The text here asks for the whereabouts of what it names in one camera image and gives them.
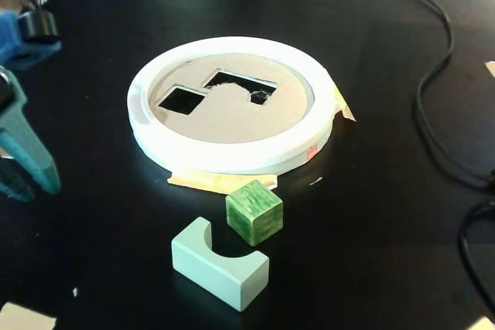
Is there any mint green U-shaped block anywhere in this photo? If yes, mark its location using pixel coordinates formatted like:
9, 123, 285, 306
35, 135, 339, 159
171, 216, 271, 312

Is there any long black cable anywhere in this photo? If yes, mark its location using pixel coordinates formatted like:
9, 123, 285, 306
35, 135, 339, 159
185, 0, 495, 192

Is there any short beige masking tape strip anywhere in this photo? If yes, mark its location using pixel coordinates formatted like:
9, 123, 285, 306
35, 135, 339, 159
330, 86, 357, 124

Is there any green wooden cube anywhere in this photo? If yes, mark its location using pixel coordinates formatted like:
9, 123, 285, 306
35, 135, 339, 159
225, 179, 285, 247

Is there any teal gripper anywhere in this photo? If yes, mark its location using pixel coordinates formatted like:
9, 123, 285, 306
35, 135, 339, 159
0, 66, 62, 203

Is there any white round shape-sorter board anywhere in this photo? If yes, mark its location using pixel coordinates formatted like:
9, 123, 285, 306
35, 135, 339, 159
126, 36, 336, 175

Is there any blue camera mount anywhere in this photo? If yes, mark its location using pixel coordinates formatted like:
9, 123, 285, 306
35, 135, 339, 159
0, 11, 63, 72

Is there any looped black cable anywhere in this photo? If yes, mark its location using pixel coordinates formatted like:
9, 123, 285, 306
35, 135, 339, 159
458, 198, 495, 308

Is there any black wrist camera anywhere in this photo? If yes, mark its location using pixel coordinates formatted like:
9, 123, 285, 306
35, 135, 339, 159
17, 10, 60, 42

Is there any long beige masking tape strip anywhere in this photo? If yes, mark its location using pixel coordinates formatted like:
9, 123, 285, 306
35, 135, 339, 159
166, 169, 279, 196

